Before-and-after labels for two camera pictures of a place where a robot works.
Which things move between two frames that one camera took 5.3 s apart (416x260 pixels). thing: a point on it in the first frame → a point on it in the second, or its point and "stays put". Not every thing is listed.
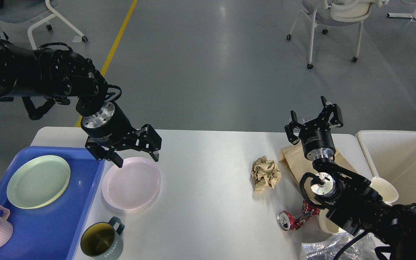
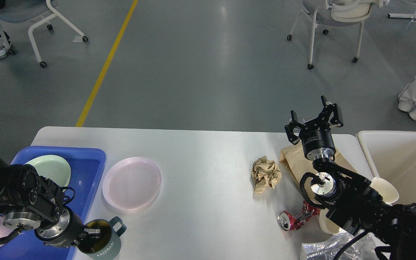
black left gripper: [109, 128] → [67, 231]
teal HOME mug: [102, 240] stays put
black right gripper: [315, 136] stays put
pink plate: [133, 186] stays put
